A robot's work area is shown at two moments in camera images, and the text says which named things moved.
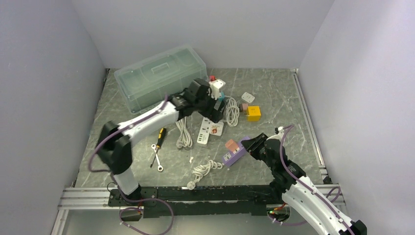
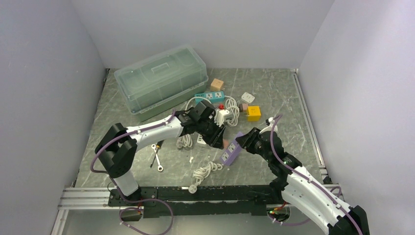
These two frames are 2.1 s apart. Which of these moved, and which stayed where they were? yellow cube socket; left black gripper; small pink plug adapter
Moved: left black gripper
Stayed: small pink plug adapter; yellow cube socket
